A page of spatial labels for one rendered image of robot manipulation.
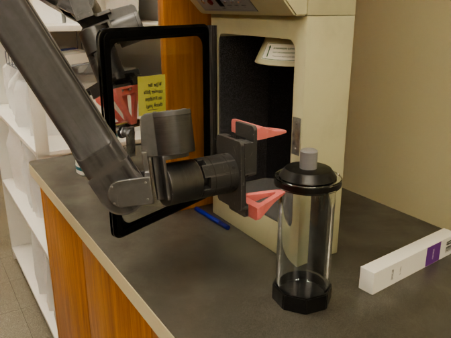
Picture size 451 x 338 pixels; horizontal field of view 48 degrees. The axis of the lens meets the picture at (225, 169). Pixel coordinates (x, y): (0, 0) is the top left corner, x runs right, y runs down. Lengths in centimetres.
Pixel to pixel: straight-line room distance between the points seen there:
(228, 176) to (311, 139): 28
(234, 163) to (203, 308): 29
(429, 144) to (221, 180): 70
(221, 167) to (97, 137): 17
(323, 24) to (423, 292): 50
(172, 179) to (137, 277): 36
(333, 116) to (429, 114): 36
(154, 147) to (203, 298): 34
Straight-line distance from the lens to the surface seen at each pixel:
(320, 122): 94
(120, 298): 116
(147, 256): 105
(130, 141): 96
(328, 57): 93
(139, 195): 65
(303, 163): 80
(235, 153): 70
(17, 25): 68
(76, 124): 66
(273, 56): 100
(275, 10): 90
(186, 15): 118
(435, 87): 125
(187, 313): 87
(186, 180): 66
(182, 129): 66
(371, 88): 137
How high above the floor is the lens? 143
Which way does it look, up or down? 18 degrees down
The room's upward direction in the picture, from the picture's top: straight up
